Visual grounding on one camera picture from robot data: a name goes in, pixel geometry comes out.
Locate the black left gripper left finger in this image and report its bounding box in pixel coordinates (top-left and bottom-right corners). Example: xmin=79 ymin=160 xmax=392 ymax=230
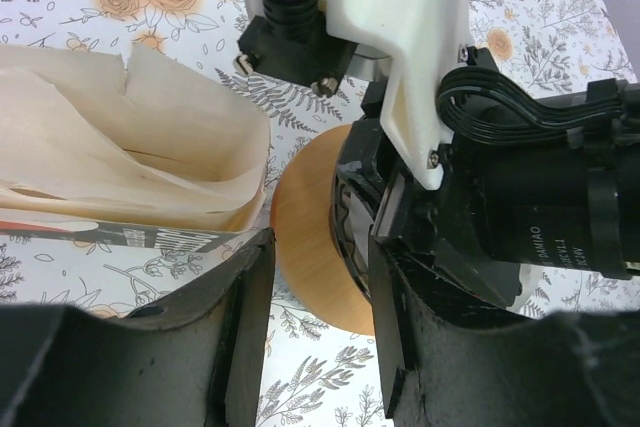
xmin=1 ymin=228 xmax=275 ymax=426

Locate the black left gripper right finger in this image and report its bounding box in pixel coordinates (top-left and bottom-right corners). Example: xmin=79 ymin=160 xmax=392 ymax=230
xmin=369 ymin=241 xmax=639 ymax=426

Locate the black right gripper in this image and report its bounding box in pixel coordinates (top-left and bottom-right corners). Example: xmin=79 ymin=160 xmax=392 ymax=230
xmin=330 ymin=46 xmax=639 ymax=308

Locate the round wooden dripper stand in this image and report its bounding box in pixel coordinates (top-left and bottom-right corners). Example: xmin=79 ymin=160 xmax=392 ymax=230
xmin=270 ymin=125 xmax=374 ymax=336

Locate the orange coffee filter box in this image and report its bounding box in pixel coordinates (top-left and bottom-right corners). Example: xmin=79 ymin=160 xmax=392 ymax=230
xmin=1 ymin=45 xmax=270 ymax=253

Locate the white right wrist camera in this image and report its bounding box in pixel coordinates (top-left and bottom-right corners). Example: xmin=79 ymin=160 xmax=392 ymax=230
xmin=245 ymin=0 xmax=471 ymax=191

